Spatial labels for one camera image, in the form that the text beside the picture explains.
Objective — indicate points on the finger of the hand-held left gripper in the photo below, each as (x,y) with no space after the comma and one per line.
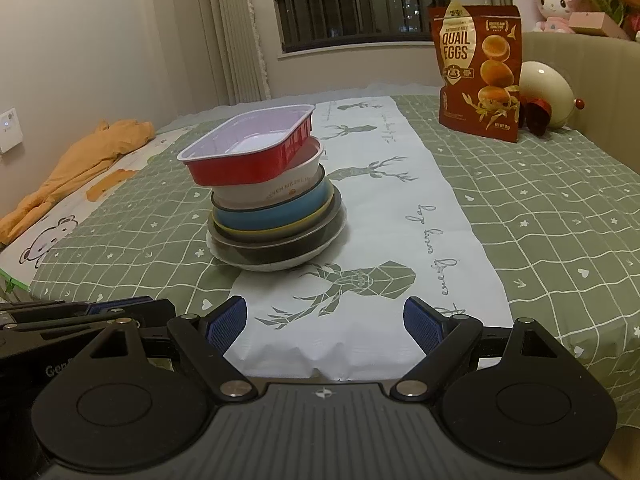
(120,305)
(50,332)

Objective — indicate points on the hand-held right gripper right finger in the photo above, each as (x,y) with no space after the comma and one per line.
(422,325)

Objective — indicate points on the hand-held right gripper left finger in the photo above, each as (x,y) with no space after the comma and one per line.
(227,322)

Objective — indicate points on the stainless steel bowl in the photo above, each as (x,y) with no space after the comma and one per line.
(280,250)

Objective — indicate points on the white floral plate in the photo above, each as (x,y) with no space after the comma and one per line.
(310,257)

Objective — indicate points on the cream bowl with yellow rim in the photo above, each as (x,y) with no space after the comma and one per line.
(300,227)

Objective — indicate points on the blue ceramic bowl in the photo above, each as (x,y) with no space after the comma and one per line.
(280,215)

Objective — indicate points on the white paper bowl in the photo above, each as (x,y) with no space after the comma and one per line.
(280,187)

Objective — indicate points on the white printed bedsheet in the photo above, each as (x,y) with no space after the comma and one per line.
(55,240)

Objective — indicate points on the white deer print runner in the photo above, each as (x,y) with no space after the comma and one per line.
(380,200)

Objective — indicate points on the orange cloth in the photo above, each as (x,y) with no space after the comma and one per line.
(85,165)

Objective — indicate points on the green checkered blanket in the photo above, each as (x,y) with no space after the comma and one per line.
(550,210)

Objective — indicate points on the red-brown snack bag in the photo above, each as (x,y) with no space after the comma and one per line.
(475,75)

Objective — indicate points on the cream egg-shaped lamp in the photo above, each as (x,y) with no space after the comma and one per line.
(547,85)

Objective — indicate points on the beige padded headboard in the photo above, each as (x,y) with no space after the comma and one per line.
(600,90)

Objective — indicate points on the dark barred window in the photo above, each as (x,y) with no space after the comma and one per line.
(360,5)

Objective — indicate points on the pink plush toy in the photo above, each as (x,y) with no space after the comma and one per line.
(555,5)

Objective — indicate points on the pink box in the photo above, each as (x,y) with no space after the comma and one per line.
(597,25)

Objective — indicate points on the green and red plant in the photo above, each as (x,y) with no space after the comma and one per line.
(607,0)

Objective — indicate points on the white wall socket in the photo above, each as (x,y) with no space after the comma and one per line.
(10,130)

